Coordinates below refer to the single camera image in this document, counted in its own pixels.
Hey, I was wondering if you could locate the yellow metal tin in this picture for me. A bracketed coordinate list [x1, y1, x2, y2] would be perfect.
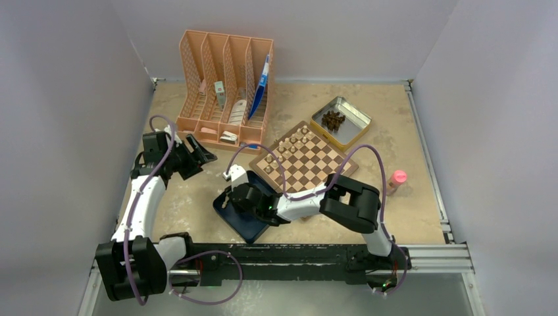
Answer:
[311, 96, 372, 151]

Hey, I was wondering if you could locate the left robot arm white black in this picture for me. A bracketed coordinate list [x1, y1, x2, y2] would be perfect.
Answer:
[95, 129, 217, 303]

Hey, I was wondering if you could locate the wooden chess board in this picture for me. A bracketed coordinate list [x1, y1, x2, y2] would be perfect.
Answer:
[249, 121, 346, 194]

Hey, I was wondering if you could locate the dark blue tray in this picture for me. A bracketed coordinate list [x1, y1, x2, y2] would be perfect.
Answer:
[213, 171, 278, 244]

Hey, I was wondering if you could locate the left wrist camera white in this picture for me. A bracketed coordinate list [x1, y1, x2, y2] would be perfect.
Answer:
[163, 125, 174, 138]

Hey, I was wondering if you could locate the pile of dark chess pieces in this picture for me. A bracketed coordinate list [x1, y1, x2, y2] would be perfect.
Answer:
[321, 110, 346, 132]

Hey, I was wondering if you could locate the pink plastic desk organizer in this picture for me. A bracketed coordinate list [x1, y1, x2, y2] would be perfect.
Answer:
[176, 30, 275, 151]

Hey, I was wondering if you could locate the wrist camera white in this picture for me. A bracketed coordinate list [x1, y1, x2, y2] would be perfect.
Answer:
[163, 125, 174, 138]
[222, 165, 249, 189]

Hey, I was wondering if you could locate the green white small box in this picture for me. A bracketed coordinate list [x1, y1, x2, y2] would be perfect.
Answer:
[214, 81, 226, 111]

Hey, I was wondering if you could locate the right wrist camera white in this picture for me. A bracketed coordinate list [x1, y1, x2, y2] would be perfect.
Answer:
[222, 165, 249, 189]

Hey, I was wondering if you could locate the white stapler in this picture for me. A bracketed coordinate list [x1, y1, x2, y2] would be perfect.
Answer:
[219, 131, 238, 145]

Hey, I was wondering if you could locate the pink eraser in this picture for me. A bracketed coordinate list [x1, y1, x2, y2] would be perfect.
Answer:
[200, 127, 217, 135]

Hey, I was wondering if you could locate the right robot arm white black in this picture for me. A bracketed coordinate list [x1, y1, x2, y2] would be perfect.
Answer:
[226, 174, 395, 268]

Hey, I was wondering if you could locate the blue folder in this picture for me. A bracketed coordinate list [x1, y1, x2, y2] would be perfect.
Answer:
[248, 54, 270, 120]

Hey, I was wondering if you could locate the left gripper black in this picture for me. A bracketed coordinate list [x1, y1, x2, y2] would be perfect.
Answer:
[163, 134, 215, 179]

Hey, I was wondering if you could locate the pink capped small bottle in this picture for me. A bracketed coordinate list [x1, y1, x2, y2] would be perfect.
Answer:
[386, 170, 407, 196]

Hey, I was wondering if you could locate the white labelled tube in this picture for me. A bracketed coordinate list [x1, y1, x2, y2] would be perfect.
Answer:
[228, 99, 247, 125]

